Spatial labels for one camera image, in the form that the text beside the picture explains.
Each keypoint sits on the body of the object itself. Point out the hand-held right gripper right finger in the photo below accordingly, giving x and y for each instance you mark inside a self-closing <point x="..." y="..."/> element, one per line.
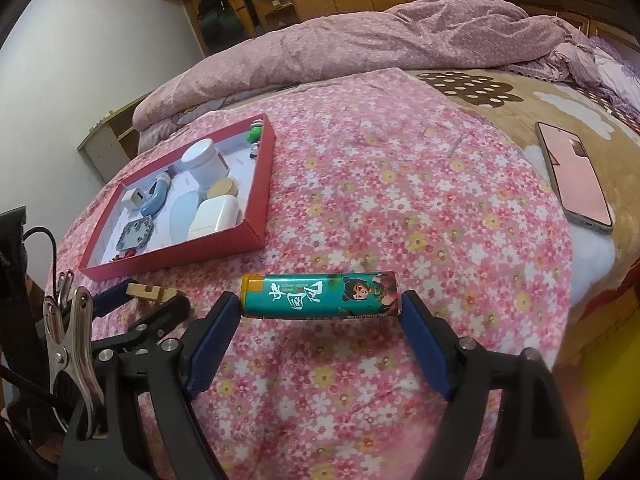
<point x="425" y="345"/>

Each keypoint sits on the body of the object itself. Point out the white earbud case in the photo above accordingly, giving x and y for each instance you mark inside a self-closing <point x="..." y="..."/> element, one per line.
<point x="215" y="215"/>

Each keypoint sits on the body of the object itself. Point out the small white cube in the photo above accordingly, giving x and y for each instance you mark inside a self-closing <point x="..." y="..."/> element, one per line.
<point x="132" y="197"/>

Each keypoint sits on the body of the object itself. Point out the pale blue oval case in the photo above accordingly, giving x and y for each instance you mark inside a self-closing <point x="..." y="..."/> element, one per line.
<point x="182" y="215"/>

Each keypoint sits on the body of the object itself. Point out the large silver spring clamp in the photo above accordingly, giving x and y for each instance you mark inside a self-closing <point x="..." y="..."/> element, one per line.
<point x="75" y="340"/>

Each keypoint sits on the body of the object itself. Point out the grey metal hinge plate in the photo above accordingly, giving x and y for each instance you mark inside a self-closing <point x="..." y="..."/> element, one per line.
<point x="134" y="234"/>

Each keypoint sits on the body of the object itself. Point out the dark hanging jacket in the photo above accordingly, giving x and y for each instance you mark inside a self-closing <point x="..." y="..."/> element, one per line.
<point x="220" y="20"/>

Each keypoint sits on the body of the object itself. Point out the round wooden lid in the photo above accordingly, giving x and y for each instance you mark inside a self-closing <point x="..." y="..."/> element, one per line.
<point x="222" y="187"/>

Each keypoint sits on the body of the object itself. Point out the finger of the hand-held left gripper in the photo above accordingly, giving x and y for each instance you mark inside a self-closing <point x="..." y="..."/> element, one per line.
<point x="160" y="317"/>
<point x="112" y="295"/>

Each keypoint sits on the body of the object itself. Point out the small red toy piece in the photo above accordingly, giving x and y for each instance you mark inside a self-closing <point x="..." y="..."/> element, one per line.
<point x="125" y="254"/>

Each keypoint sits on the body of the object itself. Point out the pink dotted quilt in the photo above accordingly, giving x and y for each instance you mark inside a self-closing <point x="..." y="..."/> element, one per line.
<point x="375" y="40"/>

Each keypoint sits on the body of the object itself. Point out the shallow red cardboard box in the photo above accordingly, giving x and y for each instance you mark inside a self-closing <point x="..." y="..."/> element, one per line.
<point x="220" y="247"/>

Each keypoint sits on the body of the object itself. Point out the small silver spring clamp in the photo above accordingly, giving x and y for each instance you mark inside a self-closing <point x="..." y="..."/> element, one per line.
<point x="64" y="285"/>

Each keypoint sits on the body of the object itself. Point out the green printed lighter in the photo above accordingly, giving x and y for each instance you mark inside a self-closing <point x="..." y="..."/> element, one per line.
<point x="310" y="295"/>

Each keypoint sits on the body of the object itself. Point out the pale green shelf unit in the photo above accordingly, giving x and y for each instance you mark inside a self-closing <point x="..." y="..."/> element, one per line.
<point x="105" y="145"/>

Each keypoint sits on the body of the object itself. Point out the phone in pink case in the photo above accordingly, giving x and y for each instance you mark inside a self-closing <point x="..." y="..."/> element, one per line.
<point x="575" y="175"/>

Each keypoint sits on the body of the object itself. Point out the curved grey-blue plastic piece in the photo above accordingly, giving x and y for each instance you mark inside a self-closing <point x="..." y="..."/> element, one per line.
<point x="159" y="192"/>

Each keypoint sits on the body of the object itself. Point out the pink floral blanket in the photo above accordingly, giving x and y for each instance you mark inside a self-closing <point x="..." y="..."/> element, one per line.
<point x="375" y="185"/>

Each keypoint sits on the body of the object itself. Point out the green toy figure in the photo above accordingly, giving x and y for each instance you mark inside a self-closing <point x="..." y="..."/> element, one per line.
<point x="255" y="132"/>

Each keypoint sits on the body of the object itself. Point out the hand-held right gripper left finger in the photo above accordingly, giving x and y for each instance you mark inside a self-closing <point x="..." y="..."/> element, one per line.
<point x="210" y="350"/>

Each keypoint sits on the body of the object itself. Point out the notched wooden block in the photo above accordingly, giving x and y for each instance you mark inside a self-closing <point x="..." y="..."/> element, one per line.
<point x="150" y="292"/>

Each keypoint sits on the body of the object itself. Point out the white round jar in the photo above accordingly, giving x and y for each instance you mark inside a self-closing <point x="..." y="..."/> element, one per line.
<point x="202" y="162"/>

